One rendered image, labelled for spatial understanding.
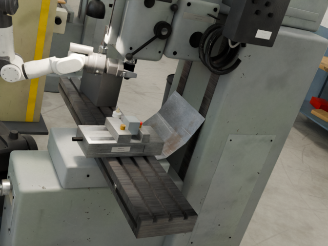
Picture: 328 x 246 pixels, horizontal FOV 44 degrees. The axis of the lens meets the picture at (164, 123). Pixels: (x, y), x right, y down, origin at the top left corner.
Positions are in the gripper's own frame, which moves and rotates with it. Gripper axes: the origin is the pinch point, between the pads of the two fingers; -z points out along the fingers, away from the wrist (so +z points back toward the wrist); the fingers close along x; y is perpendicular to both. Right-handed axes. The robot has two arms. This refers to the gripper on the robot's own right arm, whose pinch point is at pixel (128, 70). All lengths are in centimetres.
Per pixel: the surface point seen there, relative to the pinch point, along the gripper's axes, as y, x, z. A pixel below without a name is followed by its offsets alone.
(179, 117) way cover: 21.6, 7.7, -32.0
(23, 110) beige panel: 109, 165, 50
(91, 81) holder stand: 20.8, 32.7, 11.7
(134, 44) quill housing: -14.6, -10.8, 1.9
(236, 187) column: 49, -6, -68
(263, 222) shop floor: 123, 62, -145
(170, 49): -15.0, -8.4, -13.5
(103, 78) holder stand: 14.5, 23.2, 7.1
